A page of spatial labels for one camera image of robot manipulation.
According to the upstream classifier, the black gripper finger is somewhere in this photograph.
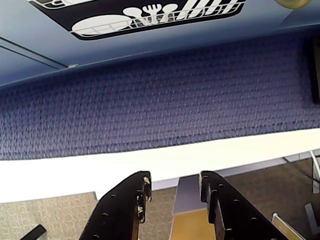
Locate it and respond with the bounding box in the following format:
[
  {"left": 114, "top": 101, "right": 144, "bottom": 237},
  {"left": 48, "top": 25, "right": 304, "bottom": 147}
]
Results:
[
  {"left": 198, "top": 170, "right": 289, "bottom": 240},
  {"left": 78, "top": 170, "right": 153, "bottom": 240}
]

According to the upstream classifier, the cabinet door with dishwasher sticker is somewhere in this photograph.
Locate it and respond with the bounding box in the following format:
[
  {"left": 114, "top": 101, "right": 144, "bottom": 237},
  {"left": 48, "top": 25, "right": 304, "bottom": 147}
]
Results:
[{"left": 0, "top": 0, "right": 320, "bottom": 69}]

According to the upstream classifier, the light wooden beam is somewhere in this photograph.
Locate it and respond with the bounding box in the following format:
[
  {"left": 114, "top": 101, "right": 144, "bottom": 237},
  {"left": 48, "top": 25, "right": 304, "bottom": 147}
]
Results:
[{"left": 168, "top": 175, "right": 209, "bottom": 240}]

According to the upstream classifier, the black bar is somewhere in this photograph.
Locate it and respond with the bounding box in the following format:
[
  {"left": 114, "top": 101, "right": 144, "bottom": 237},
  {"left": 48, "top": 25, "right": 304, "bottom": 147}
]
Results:
[{"left": 14, "top": 223, "right": 48, "bottom": 240}]

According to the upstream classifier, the blue woven mat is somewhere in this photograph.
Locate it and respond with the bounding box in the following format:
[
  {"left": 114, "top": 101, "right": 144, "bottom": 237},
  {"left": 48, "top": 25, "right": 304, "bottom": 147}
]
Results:
[{"left": 0, "top": 29, "right": 320, "bottom": 161}]

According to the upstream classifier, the black flat panel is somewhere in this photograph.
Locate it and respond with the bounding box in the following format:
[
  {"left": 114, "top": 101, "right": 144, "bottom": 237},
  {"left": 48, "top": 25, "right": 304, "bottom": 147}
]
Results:
[{"left": 305, "top": 34, "right": 320, "bottom": 106}]

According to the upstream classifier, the gold dishwasher door handle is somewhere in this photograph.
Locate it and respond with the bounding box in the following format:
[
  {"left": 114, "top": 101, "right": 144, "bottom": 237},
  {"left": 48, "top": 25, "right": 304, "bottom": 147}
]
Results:
[{"left": 274, "top": 0, "right": 314, "bottom": 10}]

